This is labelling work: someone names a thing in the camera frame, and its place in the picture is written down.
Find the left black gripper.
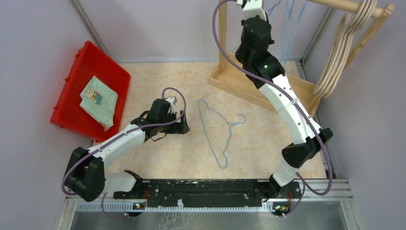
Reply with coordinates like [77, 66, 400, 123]
[158, 110, 189, 134]

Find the blue wire hanger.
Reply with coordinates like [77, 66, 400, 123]
[280, 0, 295, 67]
[197, 99, 248, 170]
[265, 0, 282, 17]
[284, 0, 308, 67]

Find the beige plastic hanger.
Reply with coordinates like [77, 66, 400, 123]
[313, 0, 369, 95]
[314, 0, 372, 96]
[316, 0, 375, 97]
[317, 0, 379, 98]

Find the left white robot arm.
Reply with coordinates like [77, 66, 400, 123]
[62, 96, 190, 202]

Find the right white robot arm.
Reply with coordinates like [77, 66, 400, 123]
[235, 16, 333, 197]

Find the wooden hanger rack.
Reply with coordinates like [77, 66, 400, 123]
[209, 0, 395, 116]

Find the folded light green cloth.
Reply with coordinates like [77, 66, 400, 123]
[79, 76, 118, 131]

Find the red plastic bin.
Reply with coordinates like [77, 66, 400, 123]
[50, 41, 131, 142]

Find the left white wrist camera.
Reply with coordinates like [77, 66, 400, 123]
[165, 96, 178, 113]

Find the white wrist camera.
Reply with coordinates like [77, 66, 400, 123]
[165, 96, 178, 113]
[236, 0, 268, 21]

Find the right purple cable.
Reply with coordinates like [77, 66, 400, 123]
[212, 0, 334, 218]

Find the purple cable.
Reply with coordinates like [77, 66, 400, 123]
[212, 0, 334, 218]
[61, 87, 187, 219]

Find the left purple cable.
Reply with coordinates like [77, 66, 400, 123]
[61, 87, 187, 219]

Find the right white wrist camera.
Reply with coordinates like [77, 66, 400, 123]
[236, 0, 268, 21]

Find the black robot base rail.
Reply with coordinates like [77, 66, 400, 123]
[113, 179, 302, 209]

